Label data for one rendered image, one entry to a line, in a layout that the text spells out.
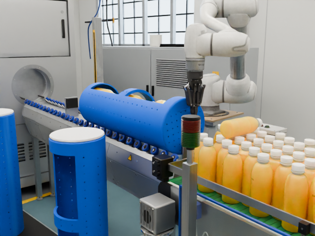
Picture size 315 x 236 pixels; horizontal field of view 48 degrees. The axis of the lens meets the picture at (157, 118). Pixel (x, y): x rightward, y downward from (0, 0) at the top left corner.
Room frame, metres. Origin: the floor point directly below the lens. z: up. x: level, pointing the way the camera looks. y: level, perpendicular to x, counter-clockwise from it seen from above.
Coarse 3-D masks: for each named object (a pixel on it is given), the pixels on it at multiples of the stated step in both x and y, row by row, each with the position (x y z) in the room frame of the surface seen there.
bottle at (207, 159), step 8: (208, 144) 1.35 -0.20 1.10; (200, 152) 1.36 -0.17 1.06; (208, 152) 1.34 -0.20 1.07; (200, 160) 1.35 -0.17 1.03; (208, 160) 1.33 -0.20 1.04; (216, 160) 1.35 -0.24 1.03; (200, 168) 1.35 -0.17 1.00; (208, 168) 1.33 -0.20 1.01; (216, 168) 1.35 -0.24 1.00; (200, 176) 1.35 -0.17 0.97; (208, 176) 1.33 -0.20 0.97; (200, 184) 1.34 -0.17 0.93; (208, 192) 1.33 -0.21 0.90
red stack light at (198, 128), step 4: (184, 120) 1.11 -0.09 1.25; (200, 120) 1.12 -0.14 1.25; (184, 124) 1.11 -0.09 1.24; (188, 124) 1.10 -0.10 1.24; (192, 124) 1.10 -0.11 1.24; (196, 124) 1.10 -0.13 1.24; (200, 124) 1.12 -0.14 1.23; (184, 128) 1.11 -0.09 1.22; (188, 128) 1.10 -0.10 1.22; (192, 128) 1.10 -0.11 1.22; (196, 128) 1.10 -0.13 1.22; (200, 128) 1.12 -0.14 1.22; (184, 132) 1.11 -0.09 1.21; (188, 132) 1.10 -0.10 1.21; (192, 132) 1.10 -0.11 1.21; (196, 132) 1.10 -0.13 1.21
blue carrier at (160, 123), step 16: (80, 96) 2.28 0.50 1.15; (96, 96) 2.14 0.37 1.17; (112, 96) 2.01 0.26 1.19; (128, 96) 1.91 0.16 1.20; (144, 96) 2.10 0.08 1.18; (176, 96) 1.72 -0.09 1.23; (96, 112) 2.09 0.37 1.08; (112, 112) 1.94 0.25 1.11; (128, 112) 1.83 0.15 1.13; (144, 112) 1.73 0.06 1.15; (160, 112) 1.64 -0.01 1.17; (176, 112) 1.65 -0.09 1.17; (112, 128) 2.00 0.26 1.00; (128, 128) 1.83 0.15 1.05; (144, 128) 1.70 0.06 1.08; (160, 128) 1.60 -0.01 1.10; (176, 128) 1.65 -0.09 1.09; (160, 144) 1.64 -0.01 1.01; (176, 144) 1.65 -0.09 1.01
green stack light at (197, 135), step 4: (200, 132) 1.12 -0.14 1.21; (184, 136) 1.11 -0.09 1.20; (188, 136) 1.10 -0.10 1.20; (192, 136) 1.10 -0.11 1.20; (196, 136) 1.10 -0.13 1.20; (184, 140) 1.10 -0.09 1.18; (188, 140) 1.10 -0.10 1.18; (192, 140) 1.10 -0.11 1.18; (196, 140) 1.10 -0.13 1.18; (184, 144) 1.10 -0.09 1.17; (188, 144) 1.10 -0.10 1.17; (192, 144) 1.10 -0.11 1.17; (196, 144) 1.10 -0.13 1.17
